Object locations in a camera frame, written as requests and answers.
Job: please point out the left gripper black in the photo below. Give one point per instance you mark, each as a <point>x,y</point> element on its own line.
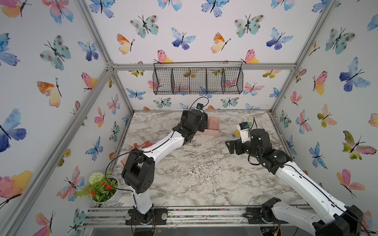
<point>202,125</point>

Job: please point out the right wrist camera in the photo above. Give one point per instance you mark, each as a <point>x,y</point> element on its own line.
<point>244,131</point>

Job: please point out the potted artificial flower plant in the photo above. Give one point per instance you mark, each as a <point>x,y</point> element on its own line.
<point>101,188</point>

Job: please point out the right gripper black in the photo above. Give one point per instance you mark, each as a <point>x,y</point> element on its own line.
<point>233,146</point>

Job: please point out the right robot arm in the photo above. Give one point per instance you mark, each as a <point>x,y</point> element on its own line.
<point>330,217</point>

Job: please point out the pink compartment storage tray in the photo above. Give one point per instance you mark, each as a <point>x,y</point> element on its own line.
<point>213,127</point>

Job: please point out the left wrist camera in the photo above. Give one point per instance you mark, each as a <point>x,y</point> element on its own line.
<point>200,106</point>

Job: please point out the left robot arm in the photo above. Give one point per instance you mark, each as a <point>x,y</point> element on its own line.
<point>139,170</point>

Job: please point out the black wire wall basket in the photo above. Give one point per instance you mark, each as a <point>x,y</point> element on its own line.
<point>200,78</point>

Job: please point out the green yellow toy shovel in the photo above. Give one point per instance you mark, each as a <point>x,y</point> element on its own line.
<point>238,132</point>

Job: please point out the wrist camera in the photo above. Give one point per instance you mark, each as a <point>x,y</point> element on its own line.
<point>244,131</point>
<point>200,106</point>

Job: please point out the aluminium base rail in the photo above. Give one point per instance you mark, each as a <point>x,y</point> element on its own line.
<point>179,216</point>

